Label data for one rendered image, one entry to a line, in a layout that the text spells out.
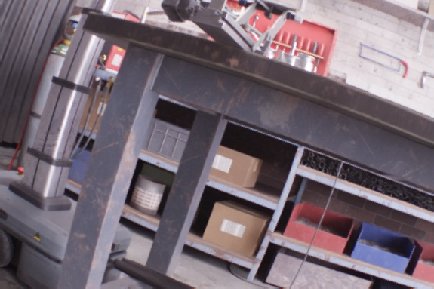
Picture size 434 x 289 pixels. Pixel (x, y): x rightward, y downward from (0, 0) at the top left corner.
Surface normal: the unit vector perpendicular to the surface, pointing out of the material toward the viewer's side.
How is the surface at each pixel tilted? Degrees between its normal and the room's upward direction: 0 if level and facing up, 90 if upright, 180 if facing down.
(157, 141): 90
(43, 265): 90
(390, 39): 90
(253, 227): 90
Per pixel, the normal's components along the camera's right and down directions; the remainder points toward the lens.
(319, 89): -0.30, -0.07
